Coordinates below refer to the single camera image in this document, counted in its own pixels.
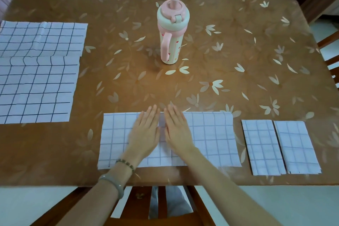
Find person's right hand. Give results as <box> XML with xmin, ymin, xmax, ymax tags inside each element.
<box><xmin>163</xmin><ymin>104</ymin><xmax>199</xmax><ymax>159</ymax></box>

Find person's left hand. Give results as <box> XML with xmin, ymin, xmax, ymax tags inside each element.
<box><xmin>120</xmin><ymin>104</ymin><xmax>161</xmax><ymax>167</ymax></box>

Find white black-grid napkin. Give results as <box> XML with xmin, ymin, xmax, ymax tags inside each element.
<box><xmin>273</xmin><ymin>120</ymin><xmax>322</xmax><ymax>175</ymax></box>
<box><xmin>97</xmin><ymin>112</ymin><xmax>242</xmax><ymax>170</ymax></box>
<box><xmin>0</xmin><ymin>20</ymin><xmax>88</xmax><ymax>125</ymax></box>
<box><xmin>241</xmin><ymin>119</ymin><xmax>287</xmax><ymax>176</ymax></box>

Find person's left forearm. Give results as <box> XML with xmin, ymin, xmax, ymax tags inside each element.
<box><xmin>57</xmin><ymin>159</ymin><xmax>136</xmax><ymax>226</ymax></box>

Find person's right forearm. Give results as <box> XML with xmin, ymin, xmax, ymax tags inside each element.
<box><xmin>185</xmin><ymin>148</ymin><xmax>283</xmax><ymax>226</ymax></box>

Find person's grey trousers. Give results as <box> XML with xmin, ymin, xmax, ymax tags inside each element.
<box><xmin>148</xmin><ymin>186</ymin><xmax>194</xmax><ymax>220</ymax></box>

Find pale jade bangle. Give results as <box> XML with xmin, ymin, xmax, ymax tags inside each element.
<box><xmin>98</xmin><ymin>174</ymin><xmax>125</xmax><ymax>199</ymax></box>

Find wooden dining chair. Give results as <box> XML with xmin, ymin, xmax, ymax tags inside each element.
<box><xmin>31</xmin><ymin>185</ymin><xmax>212</xmax><ymax>226</ymax></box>
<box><xmin>316</xmin><ymin>30</ymin><xmax>339</xmax><ymax>89</ymax></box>

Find cream bottle with pink lid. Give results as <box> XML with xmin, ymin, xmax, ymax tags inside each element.
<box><xmin>156</xmin><ymin>0</ymin><xmax>190</xmax><ymax>65</ymax></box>

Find brown floral wooden table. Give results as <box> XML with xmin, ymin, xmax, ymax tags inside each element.
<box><xmin>0</xmin><ymin>0</ymin><xmax>339</xmax><ymax>188</ymax></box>

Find dark beaded bracelet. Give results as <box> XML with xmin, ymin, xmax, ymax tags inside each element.
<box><xmin>115</xmin><ymin>159</ymin><xmax>136</xmax><ymax>174</ymax></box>

